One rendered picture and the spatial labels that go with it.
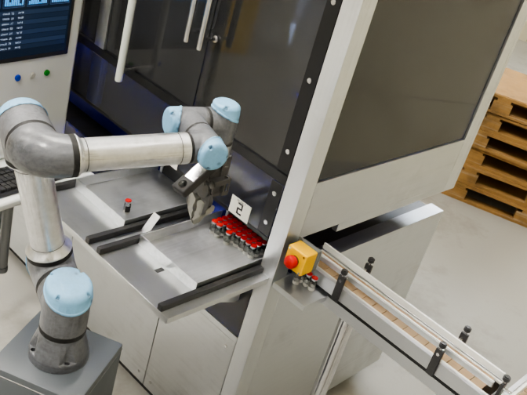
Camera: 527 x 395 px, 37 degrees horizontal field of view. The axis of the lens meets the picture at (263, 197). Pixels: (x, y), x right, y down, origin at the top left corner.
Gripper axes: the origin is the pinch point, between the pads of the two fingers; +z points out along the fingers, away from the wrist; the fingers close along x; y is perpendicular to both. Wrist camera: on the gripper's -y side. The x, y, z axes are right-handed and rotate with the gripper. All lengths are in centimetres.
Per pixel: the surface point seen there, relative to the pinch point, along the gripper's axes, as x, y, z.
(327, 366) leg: -33, 42, 47
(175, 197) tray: 36, 29, 21
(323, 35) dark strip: -4, 28, -53
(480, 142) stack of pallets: 65, 326, 66
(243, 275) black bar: -8.1, 18.7, 19.6
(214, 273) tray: -1.7, 13.2, 21.4
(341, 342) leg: -34, 43, 36
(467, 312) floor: -11, 216, 109
